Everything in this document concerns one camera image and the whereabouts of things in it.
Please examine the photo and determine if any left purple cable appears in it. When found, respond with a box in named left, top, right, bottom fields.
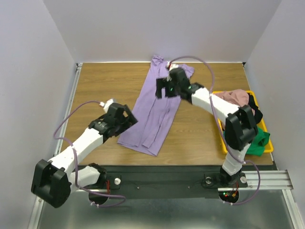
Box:
left=53, top=100, right=127, bottom=208

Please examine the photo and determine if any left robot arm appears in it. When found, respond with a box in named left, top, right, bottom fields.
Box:
left=31, top=99, right=138, bottom=208

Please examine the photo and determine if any lavender t-shirt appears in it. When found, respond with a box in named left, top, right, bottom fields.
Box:
left=117, top=55, right=181, bottom=156

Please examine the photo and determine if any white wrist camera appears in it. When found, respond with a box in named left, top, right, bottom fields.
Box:
left=99, top=98, right=116, bottom=113
left=166, top=62, right=180, bottom=82

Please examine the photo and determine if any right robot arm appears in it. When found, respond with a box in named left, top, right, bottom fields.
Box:
left=155, top=64, right=258, bottom=186

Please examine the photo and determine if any green t-shirt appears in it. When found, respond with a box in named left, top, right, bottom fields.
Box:
left=246, top=127, right=270, bottom=156

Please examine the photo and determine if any aluminium frame rail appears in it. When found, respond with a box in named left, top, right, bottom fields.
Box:
left=28, top=62, right=83, bottom=229

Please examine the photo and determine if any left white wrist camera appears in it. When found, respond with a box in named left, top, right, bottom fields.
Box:
left=99, top=98, right=116, bottom=113

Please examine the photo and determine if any black t-shirt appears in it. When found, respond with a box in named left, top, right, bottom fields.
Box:
left=248, top=94, right=263, bottom=124

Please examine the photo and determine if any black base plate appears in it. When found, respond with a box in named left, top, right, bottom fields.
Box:
left=89, top=166, right=247, bottom=199

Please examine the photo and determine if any pink t-shirt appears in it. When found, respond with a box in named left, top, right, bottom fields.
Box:
left=214, top=89, right=249, bottom=107

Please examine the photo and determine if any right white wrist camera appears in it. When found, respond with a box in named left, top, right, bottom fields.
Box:
left=166, top=62, right=180, bottom=82

